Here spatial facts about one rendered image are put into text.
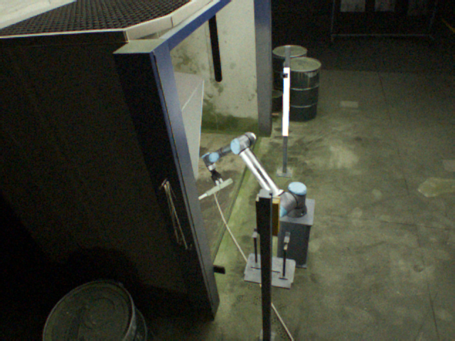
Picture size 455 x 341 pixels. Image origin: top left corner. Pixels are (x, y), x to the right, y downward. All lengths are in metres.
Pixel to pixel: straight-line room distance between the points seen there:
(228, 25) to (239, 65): 0.54
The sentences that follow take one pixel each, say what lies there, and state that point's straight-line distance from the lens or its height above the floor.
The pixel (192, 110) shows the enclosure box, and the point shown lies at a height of 1.30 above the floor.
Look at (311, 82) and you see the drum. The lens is 4.94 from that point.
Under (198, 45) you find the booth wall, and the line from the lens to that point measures 4.50.
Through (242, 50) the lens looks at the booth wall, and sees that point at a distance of 4.35.
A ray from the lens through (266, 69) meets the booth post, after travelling 4.37.
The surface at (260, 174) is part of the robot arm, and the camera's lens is 2.54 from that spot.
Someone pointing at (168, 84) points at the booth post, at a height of 2.10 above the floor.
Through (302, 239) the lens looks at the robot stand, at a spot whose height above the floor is 0.42.
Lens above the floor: 2.67
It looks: 39 degrees down
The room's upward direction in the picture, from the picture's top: 6 degrees counter-clockwise
